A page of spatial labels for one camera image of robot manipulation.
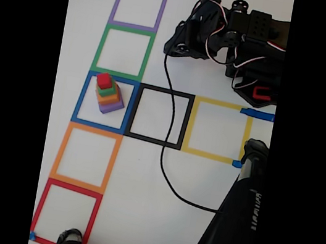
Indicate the orange square frame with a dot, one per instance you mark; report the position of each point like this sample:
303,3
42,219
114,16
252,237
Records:
77,183

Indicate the large purple square block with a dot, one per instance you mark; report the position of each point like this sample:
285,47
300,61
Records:
110,108

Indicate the orange square block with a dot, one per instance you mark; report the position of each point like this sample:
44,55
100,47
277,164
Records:
108,99

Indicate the blue square frame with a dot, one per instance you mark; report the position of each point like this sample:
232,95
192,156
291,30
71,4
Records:
99,125

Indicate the small red cube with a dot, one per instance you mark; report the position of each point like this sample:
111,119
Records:
104,80

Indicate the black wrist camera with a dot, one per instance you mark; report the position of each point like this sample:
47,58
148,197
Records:
182,49

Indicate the black square frame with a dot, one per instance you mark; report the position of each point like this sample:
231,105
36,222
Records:
153,141

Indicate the blue tape strip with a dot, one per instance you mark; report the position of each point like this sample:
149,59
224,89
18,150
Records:
32,235
236,164
261,115

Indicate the black tripod stand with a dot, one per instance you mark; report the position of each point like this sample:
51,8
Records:
226,232

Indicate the purple square frame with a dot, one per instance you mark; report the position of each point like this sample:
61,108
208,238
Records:
133,25

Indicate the red square frame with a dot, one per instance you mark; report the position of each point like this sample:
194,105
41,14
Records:
72,187

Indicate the green square frame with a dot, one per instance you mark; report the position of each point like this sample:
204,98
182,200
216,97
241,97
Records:
116,73

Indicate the yellow square frame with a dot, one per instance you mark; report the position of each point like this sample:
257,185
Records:
207,155

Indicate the green square block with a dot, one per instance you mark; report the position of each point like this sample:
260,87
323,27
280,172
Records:
107,91

